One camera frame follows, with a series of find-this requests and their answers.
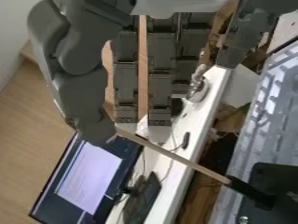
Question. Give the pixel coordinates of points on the wooden chopstick with dark end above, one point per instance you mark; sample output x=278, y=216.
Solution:
x=177, y=156

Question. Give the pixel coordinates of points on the black computer mouse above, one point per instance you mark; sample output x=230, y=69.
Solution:
x=185, y=140

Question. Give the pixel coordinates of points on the white desk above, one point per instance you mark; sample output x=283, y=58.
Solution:
x=199, y=133

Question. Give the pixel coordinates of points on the computer screen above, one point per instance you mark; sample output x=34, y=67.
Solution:
x=88, y=180

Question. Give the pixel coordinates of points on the black keyboard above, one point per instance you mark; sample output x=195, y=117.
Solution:
x=142, y=198

